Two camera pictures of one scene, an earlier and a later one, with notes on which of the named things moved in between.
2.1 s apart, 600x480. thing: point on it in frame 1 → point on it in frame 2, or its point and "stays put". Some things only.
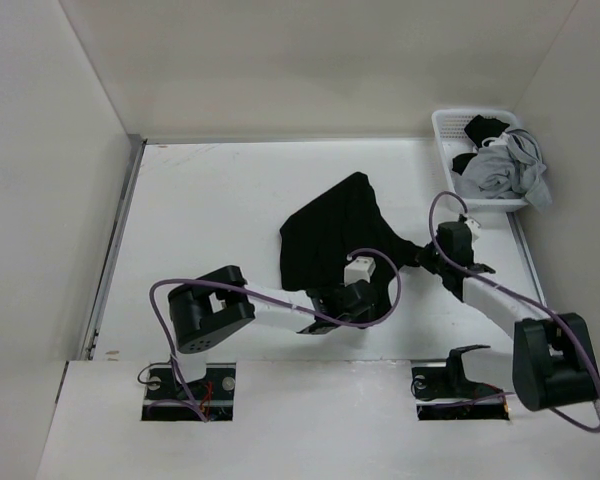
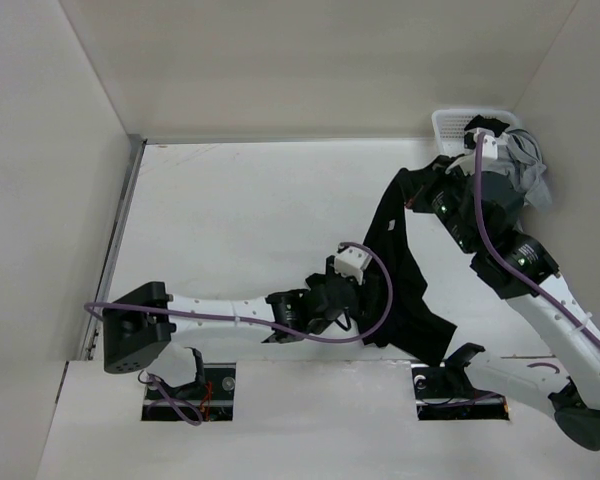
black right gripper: (424, 261) → (442, 171)
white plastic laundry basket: (452, 140) stays put
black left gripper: (367, 314) stays put
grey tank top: (509, 166) stays put
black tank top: (315, 244) → (394, 309)
